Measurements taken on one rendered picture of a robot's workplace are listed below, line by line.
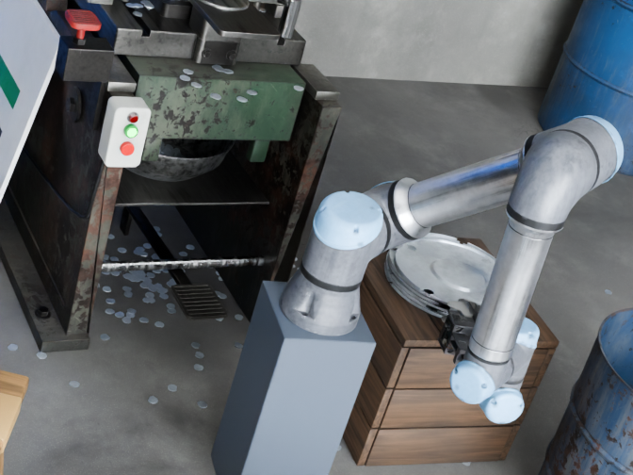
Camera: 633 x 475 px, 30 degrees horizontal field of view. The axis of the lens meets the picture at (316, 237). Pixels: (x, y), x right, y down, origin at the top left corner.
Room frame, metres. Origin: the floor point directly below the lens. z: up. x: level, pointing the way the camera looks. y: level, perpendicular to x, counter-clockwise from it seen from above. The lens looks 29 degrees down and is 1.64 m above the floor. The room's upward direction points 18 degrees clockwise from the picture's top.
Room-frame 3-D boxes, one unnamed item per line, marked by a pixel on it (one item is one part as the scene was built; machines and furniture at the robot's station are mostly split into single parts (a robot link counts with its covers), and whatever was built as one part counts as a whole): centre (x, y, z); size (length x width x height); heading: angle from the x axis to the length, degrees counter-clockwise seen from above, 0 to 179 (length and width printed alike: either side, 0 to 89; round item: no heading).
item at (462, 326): (1.97, -0.35, 0.41); 0.12 x 0.09 x 0.08; 18
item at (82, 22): (2.12, 0.56, 0.72); 0.07 x 0.06 x 0.08; 35
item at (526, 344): (1.81, -0.39, 0.52); 0.11 x 0.08 x 0.11; 153
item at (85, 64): (2.14, 0.54, 0.62); 0.10 x 0.06 x 0.20; 125
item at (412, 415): (2.27, -0.31, 0.18); 0.40 x 0.38 x 0.35; 28
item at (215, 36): (2.36, 0.32, 0.72); 0.25 x 0.14 x 0.14; 35
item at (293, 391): (1.86, -0.05, 0.23); 0.18 x 0.18 x 0.45; 24
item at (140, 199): (2.51, 0.43, 0.31); 0.43 x 0.42 x 0.01; 125
